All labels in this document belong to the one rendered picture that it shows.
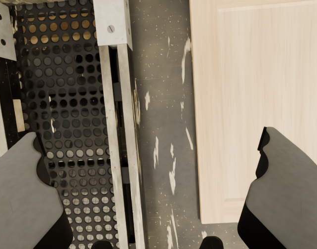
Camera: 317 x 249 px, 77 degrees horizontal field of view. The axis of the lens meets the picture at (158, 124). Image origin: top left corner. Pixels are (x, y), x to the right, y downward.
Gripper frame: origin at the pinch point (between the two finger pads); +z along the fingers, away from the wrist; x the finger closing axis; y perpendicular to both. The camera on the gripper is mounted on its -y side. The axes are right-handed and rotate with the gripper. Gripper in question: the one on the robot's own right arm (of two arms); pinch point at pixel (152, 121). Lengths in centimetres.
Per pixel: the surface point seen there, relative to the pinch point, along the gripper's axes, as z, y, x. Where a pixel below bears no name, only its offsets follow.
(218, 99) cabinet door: 31.6, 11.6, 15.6
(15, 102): 34.2, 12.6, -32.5
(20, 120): 33.3, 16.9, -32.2
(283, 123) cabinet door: 28.7, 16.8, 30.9
